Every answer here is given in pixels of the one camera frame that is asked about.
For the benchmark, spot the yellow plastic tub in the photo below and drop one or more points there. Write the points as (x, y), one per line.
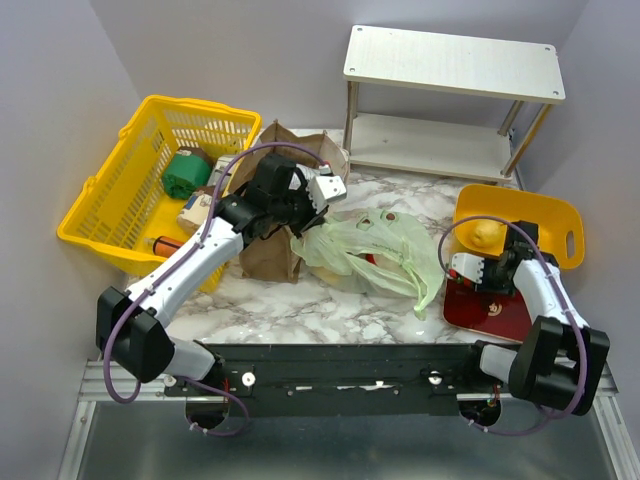
(560, 226)

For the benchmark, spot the yellow plastic shopping basket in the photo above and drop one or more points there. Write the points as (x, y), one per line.
(124, 205)

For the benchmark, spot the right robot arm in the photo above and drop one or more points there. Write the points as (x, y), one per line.
(561, 359)

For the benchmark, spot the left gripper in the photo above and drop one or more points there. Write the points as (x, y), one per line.
(313, 219)

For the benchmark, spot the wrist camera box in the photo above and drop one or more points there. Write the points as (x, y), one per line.
(325, 190)
(466, 268)

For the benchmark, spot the yellow potato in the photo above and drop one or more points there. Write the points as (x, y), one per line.
(487, 234)

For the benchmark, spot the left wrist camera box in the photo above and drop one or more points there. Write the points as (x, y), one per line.
(325, 190)

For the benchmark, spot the brown paper bag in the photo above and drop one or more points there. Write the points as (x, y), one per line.
(272, 259)

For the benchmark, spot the white two-tier shelf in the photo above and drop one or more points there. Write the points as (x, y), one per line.
(445, 104)

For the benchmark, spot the red lacquer tray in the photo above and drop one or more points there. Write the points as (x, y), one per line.
(497, 315)

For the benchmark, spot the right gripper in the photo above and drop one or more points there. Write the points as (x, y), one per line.
(485, 285)

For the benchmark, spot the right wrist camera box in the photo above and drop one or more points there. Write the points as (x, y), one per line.
(466, 268)

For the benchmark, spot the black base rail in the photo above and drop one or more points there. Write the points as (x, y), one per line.
(347, 380)

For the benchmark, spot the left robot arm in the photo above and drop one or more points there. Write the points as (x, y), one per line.
(132, 325)

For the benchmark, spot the orange bottle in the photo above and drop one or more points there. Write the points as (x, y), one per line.
(163, 246)

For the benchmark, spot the white small carton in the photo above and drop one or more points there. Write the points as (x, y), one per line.
(218, 172)

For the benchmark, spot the green plastic grocery bag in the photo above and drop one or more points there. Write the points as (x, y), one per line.
(407, 266)

